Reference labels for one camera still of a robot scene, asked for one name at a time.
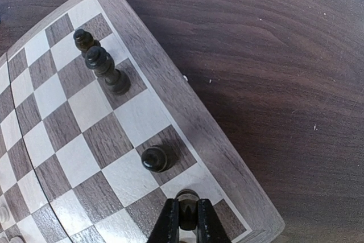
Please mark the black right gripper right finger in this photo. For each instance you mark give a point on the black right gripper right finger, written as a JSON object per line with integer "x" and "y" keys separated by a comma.
{"x": 209, "y": 227}

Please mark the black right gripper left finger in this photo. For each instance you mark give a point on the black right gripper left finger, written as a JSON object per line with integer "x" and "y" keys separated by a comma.
{"x": 166, "y": 229}

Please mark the dark chess piece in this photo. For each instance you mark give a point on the dark chess piece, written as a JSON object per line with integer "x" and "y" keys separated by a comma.
{"x": 187, "y": 209}
{"x": 84, "y": 40}
{"x": 102, "y": 64}
{"x": 156, "y": 159}

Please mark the wooden chess board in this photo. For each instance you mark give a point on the wooden chess board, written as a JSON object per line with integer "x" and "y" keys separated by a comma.
{"x": 71, "y": 149}

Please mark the white chess pieces group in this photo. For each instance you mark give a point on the white chess pieces group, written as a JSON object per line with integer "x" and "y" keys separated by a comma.
{"x": 7, "y": 222}

